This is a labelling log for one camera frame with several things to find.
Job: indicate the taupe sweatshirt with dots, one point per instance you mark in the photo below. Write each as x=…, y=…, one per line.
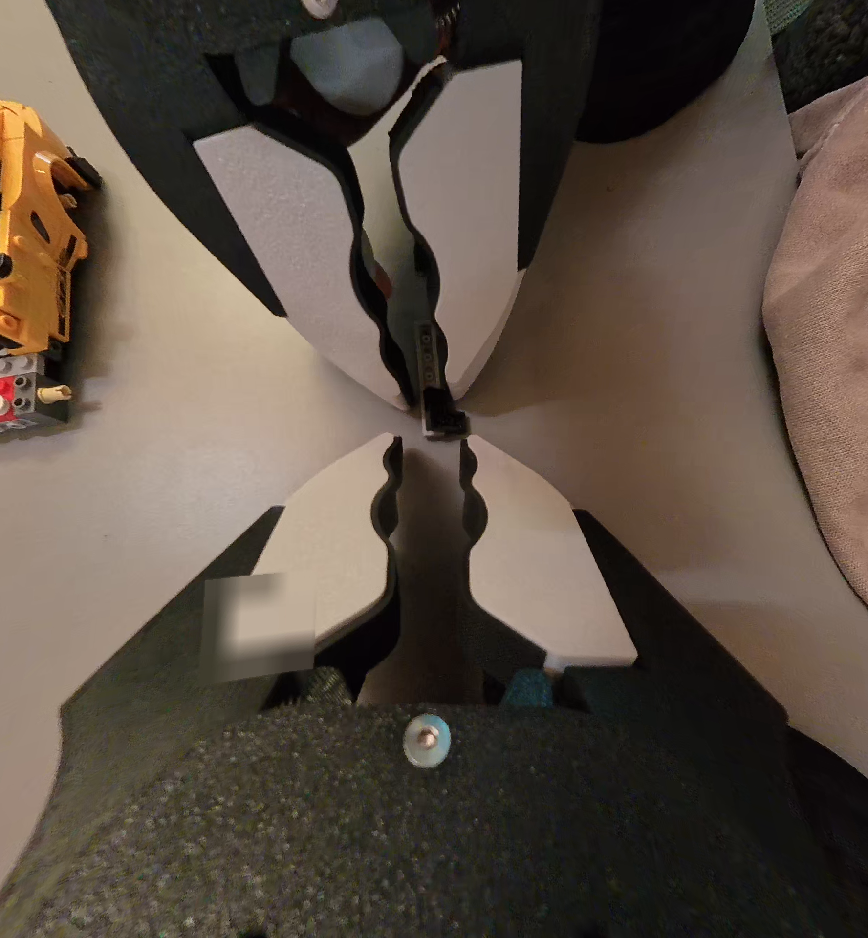
x=837, y=330

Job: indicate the yellow lego car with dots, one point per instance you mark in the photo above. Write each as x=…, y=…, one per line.
x=31, y=220

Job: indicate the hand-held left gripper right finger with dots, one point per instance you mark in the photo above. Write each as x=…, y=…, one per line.
x=544, y=579

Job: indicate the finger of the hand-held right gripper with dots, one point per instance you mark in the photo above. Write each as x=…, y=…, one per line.
x=287, y=234
x=478, y=205

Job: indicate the long grey lego plate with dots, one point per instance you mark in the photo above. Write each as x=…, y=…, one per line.
x=428, y=352

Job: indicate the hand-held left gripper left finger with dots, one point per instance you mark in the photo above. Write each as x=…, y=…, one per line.
x=331, y=527

